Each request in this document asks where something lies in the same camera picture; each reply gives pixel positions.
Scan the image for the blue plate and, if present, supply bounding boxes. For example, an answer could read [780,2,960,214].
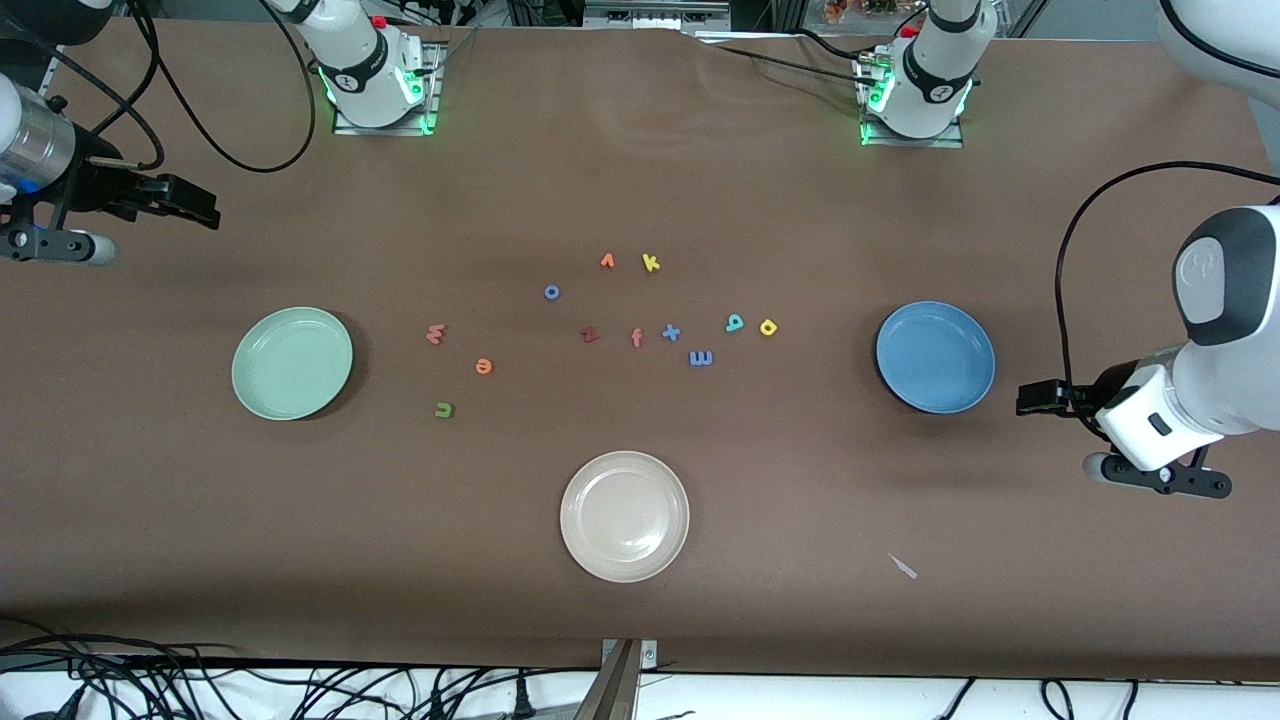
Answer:
[876,301,996,414]

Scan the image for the green plate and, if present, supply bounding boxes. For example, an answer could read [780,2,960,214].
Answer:
[231,306,354,421]

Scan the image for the beige plate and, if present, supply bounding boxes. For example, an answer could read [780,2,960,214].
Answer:
[560,451,691,584]

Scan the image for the grey equipment box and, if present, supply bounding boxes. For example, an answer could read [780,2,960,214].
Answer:
[583,0,731,29]

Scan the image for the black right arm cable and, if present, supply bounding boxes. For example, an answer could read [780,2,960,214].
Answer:
[0,0,317,173]

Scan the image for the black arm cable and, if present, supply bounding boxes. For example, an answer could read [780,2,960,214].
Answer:
[1055,0,1280,421]
[0,0,317,173]

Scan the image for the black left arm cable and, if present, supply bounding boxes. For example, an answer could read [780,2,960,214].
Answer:
[1055,0,1280,421]

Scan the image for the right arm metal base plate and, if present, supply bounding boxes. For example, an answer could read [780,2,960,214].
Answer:
[333,40,443,136]

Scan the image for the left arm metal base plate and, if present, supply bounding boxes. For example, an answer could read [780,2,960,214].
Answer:
[860,118,966,149]

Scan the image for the black base power cable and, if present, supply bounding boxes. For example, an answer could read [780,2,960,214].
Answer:
[690,28,881,86]

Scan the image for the tangled black floor cables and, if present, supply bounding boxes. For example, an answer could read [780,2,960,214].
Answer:
[0,618,601,720]

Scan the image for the metal table edge bracket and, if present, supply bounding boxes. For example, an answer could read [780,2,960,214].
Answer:
[575,638,659,720]

